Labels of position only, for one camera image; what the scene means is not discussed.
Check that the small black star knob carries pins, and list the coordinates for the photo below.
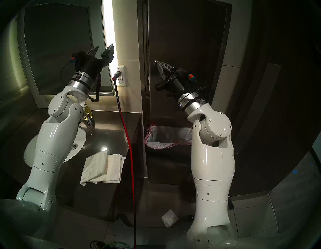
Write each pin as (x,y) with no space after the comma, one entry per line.
(191,217)

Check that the vertical wall light strip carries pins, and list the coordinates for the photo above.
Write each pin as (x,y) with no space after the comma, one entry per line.
(109,25)

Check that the white oval sink basin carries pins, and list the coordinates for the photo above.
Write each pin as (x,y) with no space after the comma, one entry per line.
(76,143)

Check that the white wall power outlet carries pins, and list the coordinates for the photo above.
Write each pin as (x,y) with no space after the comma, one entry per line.
(122,82)

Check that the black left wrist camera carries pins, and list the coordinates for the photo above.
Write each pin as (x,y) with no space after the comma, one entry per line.
(79,56)

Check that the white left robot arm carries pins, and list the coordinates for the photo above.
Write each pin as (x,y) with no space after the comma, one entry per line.
(55,140)

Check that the white crumpled paper towel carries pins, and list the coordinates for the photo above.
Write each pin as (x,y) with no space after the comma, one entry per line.
(170,218)

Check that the cabinet door with metal edge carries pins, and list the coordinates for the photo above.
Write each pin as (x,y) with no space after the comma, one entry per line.
(260,100)

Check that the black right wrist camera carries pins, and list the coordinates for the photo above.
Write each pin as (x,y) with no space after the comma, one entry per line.
(183,72)

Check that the stainless steel dispenser door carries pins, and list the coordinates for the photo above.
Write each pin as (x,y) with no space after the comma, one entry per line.
(188,37)

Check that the chrome soap pump spout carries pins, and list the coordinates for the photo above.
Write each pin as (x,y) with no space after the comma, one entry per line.
(90,121)

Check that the white folded paper towel stack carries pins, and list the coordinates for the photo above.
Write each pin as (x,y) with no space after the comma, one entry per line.
(115,168)

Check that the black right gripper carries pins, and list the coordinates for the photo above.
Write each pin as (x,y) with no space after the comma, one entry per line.
(179,85)

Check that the stainless steel waste bin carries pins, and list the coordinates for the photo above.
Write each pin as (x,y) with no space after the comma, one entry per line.
(168,165)

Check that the framed wall mirror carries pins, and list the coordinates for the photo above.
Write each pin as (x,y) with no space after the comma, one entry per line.
(57,37)

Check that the stainless steel dispenser cabinet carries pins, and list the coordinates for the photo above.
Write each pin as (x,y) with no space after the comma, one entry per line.
(139,50)

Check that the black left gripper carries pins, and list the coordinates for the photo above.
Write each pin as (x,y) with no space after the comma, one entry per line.
(91,65)

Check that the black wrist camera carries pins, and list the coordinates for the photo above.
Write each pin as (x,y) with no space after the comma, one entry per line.
(183,72)
(79,56)

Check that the pink trash bin liner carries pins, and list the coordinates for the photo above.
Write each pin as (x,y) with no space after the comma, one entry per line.
(168,135)

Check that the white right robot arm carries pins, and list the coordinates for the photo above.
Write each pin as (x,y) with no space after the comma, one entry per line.
(213,170)

